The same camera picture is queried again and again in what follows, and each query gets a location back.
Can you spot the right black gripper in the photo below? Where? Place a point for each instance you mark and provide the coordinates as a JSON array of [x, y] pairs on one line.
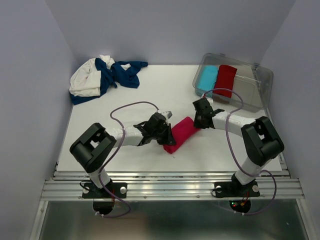
[[197, 124]]

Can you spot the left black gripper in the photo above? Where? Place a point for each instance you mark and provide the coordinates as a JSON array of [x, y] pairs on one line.
[[168, 139]]

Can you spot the pink t shirt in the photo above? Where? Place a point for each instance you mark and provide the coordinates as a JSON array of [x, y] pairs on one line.
[[181, 132]]

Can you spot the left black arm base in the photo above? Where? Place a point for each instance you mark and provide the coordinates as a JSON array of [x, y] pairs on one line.
[[91, 191]]

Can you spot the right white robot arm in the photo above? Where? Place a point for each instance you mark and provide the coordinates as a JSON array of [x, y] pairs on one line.
[[261, 140]]

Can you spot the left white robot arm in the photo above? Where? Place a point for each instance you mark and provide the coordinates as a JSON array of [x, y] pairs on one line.
[[92, 148]]

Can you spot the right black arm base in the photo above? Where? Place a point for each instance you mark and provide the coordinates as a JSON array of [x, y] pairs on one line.
[[232, 189]]

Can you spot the rolled cyan t shirt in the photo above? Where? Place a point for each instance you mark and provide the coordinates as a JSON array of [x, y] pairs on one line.
[[207, 78]]

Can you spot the rolled dark red t shirt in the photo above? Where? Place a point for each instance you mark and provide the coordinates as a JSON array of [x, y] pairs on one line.
[[225, 80]]

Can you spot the clear plastic bin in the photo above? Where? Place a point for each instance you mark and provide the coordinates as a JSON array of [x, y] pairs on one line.
[[252, 82]]

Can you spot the navy blue t shirt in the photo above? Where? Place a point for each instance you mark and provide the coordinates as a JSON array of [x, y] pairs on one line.
[[114, 73]]

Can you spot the white t shirt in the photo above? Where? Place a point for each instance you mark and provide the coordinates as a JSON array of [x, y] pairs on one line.
[[86, 81]]

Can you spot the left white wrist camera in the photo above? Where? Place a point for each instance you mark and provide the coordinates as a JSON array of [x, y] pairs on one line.
[[167, 114]]

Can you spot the aluminium mounting rail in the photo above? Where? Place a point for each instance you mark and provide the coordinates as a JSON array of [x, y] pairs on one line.
[[168, 186]]

